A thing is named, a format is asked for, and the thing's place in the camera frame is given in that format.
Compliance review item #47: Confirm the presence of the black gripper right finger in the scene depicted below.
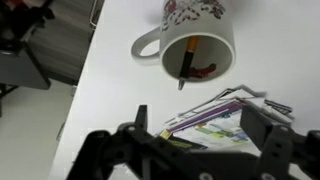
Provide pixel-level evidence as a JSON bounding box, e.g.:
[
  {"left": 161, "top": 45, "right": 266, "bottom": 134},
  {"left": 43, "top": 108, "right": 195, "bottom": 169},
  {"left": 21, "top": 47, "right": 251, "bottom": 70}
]
[{"left": 239, "top": 105, "right": 320, "bottom": 180}]

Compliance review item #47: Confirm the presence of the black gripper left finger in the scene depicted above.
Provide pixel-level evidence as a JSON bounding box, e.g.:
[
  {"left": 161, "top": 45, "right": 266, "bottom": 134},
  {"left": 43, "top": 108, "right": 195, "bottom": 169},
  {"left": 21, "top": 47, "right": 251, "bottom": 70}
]
[{"left": 66, "top": 104, "right": 183, "bottom": 180}]

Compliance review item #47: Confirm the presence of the orange and black pen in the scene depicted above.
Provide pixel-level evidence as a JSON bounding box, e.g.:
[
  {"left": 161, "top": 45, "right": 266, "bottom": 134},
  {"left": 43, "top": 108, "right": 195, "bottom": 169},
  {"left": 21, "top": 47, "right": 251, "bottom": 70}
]
[{"left": 177, "top": 35, "right": 201, "bottom": 91}]

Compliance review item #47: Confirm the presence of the white floral mug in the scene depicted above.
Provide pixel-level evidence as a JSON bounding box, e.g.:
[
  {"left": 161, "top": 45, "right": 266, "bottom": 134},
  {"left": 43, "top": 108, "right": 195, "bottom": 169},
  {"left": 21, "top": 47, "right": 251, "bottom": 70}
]
[{"left": 130, "top": 0, "right": 237, "bottom": 85}]

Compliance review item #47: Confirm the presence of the colourful printed paper stack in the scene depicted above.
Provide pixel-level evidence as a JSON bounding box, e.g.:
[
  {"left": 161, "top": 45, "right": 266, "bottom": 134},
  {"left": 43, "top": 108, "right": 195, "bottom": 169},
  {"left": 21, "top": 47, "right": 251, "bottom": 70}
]
[{"left": 159, "top": 99, "right": 254, "bottom": 151}]

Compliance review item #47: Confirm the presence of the stack of papers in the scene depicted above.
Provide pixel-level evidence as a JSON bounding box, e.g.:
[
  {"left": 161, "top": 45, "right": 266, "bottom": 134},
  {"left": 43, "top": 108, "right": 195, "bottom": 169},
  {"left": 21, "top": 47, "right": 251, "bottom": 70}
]
[{"left": 163, "top": 84, "right": 296, "bottom": 126}]

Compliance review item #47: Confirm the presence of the grey box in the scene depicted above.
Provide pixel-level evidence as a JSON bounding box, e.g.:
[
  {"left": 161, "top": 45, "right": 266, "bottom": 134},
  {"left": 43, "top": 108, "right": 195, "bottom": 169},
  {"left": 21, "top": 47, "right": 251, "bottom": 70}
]
[{"left": 0, "top": 42, "right": 53, "bottom": 91}]

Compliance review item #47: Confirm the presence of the red and black object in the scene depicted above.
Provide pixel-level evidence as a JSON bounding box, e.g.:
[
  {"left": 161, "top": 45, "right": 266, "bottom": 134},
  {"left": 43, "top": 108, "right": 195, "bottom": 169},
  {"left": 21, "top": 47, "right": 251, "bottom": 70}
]
[{"left": 0, "top": 0, "right": 56, "bottom": 43}]

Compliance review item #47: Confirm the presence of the metal table edge rail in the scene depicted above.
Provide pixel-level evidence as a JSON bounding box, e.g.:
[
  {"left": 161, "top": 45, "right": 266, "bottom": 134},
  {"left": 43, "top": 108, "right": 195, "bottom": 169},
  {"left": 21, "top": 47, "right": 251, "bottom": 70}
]
[{"left": 88, "top": 0, "right": 103, "bottom": 27}]

